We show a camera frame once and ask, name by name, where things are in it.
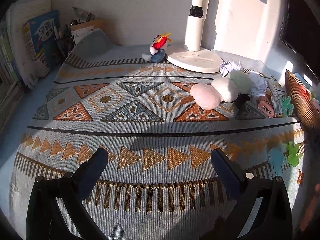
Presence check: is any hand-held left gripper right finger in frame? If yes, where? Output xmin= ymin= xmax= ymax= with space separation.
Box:
xmin=211 ymin=148 xmax=293 ymax=240

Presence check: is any pink white green dango plush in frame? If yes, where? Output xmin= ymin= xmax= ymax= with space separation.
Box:
xmin=190 ymin=70 xmax=254 ymax=110

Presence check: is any small pink box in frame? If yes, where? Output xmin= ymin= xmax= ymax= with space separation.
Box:
xmin=256 ymin=97 xmax=275 ymax=118

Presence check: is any cardboard pen holder box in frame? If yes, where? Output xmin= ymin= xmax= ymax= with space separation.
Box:
xmin=70 ymin=6 xmax=105 ymax=47

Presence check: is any red haired plush doll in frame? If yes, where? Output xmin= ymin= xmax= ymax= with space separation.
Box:
xmin=142 ymin=31 xmax=173 ymax=63

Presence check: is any patterned woven mat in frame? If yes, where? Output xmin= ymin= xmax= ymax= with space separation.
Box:
xmin=9 ymin=29 xmax=307 ymax=240

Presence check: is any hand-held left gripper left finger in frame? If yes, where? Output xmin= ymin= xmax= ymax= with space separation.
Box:
xmin=26 ymin=147 xmax=109 ymax=240

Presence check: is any orange snack packet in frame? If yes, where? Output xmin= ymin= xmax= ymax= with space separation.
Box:
xmin=299 ymin=85 xmax=313 ymax=100

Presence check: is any dark monitor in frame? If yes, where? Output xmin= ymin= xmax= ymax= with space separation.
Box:
xmin=279 ymin=0 xmax=320 ymax=65

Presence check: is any crumpled white paper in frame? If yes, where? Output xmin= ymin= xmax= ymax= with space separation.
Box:
xmin=246 ymin=71 xmax=269 ymax=97
xmin=219 ymin=60 xmax=243 ymax=77

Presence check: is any green dinosaur toy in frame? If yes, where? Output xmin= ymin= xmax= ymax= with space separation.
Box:
xmin=284 ymin=141 xmax=304 ymax=167

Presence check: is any brown ribbed bowl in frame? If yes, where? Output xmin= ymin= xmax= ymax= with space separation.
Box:
xmin=285 ymin=69 xmax=320 ymax=130

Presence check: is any stack of books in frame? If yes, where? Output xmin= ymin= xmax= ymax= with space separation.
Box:
xmin=0 ymin=0 xmax=60 ymax=90

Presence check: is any light blue box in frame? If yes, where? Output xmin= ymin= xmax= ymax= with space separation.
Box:
xmin=294 ymin=72 xmax=312 ymax=88

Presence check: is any light blue dinosaur toy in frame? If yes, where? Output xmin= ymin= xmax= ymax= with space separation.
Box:
xmin=267 ymin=147 xmax=288 ymax=178

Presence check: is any teal dinosaur toy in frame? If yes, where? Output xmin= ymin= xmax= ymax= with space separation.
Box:
xmin=279 ymin=95 xmax=295 ymax=117

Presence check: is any blue cover book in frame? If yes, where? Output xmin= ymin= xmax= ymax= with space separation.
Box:
xmin=24 ymin=10 xmax=62 ymax=79

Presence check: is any black pen cup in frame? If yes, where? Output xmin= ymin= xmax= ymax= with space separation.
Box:
xmin=54 ymin=24 xmax=74 ymax=57

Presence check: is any black small toy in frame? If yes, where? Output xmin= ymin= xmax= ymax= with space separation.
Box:
xmin=234 ymin=92 xmax=250 ymax=109

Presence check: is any white desk lamp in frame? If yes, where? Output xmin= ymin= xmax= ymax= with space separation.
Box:
xmin=166 ymin=0 xmax=268 ymax=73

